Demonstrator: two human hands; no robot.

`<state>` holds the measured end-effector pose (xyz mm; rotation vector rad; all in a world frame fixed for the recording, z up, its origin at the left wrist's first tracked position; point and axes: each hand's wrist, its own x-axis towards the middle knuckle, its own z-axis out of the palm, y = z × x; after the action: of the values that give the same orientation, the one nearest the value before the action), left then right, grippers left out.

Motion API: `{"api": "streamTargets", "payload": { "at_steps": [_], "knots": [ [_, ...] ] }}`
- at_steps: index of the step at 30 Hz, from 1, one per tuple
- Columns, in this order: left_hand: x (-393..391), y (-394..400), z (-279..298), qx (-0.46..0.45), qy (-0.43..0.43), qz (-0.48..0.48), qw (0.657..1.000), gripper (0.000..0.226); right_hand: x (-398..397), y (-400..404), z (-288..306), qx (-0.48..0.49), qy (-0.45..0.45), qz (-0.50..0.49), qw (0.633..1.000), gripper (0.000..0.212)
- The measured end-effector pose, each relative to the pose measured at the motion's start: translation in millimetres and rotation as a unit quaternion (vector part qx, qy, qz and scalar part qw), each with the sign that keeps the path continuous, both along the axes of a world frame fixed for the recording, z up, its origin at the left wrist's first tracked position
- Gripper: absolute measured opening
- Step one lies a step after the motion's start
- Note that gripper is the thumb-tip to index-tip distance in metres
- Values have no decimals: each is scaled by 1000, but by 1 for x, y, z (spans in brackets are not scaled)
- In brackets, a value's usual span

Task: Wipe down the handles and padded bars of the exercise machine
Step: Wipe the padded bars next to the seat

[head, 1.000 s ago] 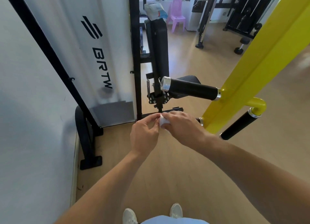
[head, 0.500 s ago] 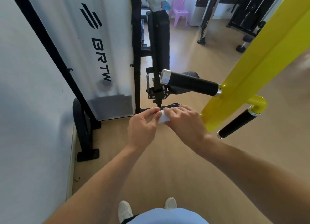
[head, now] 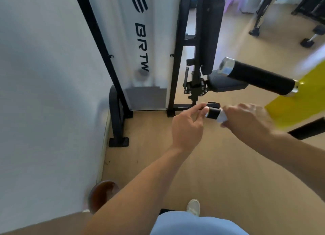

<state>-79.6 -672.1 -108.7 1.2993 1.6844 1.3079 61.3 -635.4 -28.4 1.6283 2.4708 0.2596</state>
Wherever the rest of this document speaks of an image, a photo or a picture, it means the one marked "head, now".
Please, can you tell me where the person's right forearm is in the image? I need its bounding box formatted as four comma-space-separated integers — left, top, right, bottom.
259, 129, 325, 202

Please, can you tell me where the orange bucket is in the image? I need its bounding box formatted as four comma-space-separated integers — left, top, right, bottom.
86, 180, 120, 215

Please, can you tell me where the person's left forearm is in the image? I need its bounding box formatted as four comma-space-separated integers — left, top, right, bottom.
81, 146, 193, 235

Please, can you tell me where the white shoe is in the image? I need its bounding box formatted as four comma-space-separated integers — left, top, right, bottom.
187, 198, 201, 217

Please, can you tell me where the straight black grip handle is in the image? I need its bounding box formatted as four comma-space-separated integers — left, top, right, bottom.
218, 57, 301, 97
204, 106, 224, 121

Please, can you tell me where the black cable machine tower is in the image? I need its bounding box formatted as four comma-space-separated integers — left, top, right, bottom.
72, 0, 221, 118

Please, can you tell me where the yellow fitness equipment arm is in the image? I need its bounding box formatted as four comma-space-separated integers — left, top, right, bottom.
264, 44, 325, 130

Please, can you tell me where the black cable crossover machine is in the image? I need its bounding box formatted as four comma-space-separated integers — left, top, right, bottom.
248, 0, 325, 37

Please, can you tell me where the curved yellow black grip handle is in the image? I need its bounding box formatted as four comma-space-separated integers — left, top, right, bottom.
287, 116, 325, 141

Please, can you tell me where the person's left hand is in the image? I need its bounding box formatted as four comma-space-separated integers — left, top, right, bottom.
171, 103, 209, 154

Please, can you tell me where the white wet wipe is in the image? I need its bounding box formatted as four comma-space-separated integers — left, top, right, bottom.
216, 108, 228, 123

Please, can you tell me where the black yellow gym machine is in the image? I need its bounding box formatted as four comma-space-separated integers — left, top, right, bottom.
300, 25, 325, 49

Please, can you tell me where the person's light blue clothing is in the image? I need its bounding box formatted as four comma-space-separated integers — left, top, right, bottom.
150, 211, 249, 235

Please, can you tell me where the white water dispenser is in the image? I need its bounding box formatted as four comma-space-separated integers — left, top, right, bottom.
240, 0, 268, 14

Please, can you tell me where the person's right hand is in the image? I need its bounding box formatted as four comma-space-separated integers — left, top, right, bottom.
220, 103, 277, 148

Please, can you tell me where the black padded bench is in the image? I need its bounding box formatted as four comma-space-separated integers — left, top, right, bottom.
182, 0, 249, 106

